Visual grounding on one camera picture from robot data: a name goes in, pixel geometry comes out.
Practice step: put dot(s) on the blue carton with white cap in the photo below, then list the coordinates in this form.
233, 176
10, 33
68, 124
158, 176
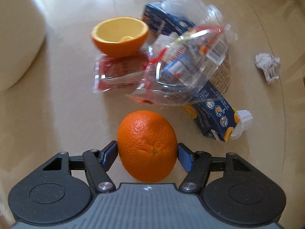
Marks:
214, 114

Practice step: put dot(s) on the blue drink carton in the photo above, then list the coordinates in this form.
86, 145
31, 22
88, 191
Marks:
154, 19

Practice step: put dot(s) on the hollow orange half peel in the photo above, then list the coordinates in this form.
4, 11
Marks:
114, 45

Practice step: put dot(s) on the clear printed plastic bag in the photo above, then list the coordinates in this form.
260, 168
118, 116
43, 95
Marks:
181, 76

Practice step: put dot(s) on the white plastic bin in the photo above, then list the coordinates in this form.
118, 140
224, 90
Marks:
16, 40

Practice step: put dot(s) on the crumpled white paper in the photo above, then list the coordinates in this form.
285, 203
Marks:
268, 66

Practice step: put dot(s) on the red plastic packet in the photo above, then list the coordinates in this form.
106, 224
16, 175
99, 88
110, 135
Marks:
116, 71

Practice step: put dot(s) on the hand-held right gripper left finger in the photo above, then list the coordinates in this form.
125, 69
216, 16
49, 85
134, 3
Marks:
110, 155

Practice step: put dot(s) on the whole orange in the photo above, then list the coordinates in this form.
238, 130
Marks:
147, 143

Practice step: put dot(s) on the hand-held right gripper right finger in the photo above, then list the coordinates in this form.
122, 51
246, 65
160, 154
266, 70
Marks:
184, 158

